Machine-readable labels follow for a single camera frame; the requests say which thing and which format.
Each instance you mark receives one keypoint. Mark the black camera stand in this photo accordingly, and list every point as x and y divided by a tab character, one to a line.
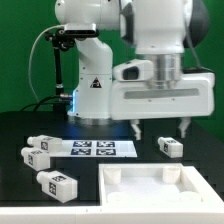
62	41

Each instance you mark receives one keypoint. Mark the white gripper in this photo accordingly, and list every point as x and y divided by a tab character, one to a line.
192	96

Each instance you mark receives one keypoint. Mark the white marker sheet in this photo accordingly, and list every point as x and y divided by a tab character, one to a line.
96	148

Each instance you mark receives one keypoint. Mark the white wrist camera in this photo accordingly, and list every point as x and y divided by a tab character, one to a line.
135	70

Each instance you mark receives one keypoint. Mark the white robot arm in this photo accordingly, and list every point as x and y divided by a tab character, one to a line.
130	59

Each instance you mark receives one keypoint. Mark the white square tabletop tray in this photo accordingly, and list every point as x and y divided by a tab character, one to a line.
154	184

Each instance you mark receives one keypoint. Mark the white L-shaped fence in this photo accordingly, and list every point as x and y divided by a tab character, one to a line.
180	214

